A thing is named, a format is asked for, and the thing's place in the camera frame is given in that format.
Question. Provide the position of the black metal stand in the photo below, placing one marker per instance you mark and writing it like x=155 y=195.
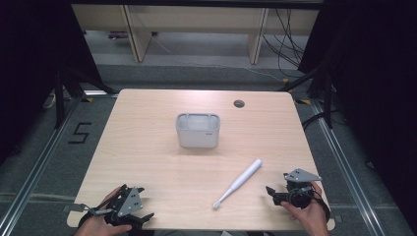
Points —
x=60 y=98
x=327 y=98

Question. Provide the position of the person's left hand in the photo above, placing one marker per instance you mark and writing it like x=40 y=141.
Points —
x=98 y=226

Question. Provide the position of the yellow black floor tape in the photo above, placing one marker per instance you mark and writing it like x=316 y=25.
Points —
x=87 y=99

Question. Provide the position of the metal floor rail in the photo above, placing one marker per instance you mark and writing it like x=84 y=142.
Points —
x=36 y=170
x=347 y=170

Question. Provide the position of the white electric toothbrush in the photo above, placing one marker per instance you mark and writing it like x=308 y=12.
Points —
x=238 y=183

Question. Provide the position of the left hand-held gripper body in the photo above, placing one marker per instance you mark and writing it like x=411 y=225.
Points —
x=128 y=202

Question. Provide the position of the white plastic holder box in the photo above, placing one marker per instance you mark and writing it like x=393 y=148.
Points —
x=198 y=131

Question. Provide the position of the person's right hand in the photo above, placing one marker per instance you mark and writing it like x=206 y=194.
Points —
x=309 y=218

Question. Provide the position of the black curtain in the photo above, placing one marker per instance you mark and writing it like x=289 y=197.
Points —
x=377 y=82
x=29 y=65

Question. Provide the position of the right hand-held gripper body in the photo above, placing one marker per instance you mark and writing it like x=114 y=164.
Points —
x=299 y=188

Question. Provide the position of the gray table edge bracket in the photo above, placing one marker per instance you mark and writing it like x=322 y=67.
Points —
x=338 y=218
x=74 y=207

